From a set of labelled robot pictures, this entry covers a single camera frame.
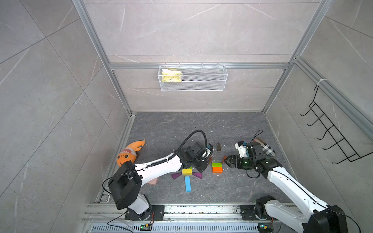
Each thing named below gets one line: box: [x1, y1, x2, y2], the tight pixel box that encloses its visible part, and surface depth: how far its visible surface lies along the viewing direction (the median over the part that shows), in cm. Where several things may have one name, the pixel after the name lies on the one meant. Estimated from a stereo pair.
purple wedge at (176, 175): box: [171, 172, 183, 181], surface depth 87 cm
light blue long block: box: [184, 176, 192, 193], surface depth 84 cm
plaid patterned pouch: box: [253, 137, 276, 158], surface depth 97 cm
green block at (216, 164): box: [211, 162, 222, 168], surface depth 91 cm
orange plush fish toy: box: [116, 139, 146, 167], surface depth 90 cm
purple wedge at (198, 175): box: [192, 172, 203, 180], surface depth 87 cm
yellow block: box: [182, 168, 193, 176], surface depth 87 cm
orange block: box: [212, 166, 223, 174], surface depth 88 cm
